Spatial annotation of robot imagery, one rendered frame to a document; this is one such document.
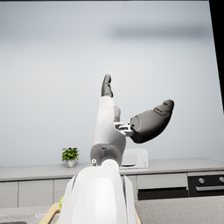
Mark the wooden cutting board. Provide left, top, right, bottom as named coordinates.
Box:
left=38, top=202, right=143, bottom=224

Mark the potted green plant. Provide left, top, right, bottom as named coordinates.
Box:
left=61, top=146, right=81, bottom=169

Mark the white microwave oven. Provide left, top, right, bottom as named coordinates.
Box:
left=119, top=147, right=150, bottom=170

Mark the black built-in oven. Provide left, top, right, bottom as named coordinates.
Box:
left=187, top=171, right=224, bottom=198

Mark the grey kitchen cabinet unit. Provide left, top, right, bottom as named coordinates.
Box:
left=0, top=157, right=224, bottom=209

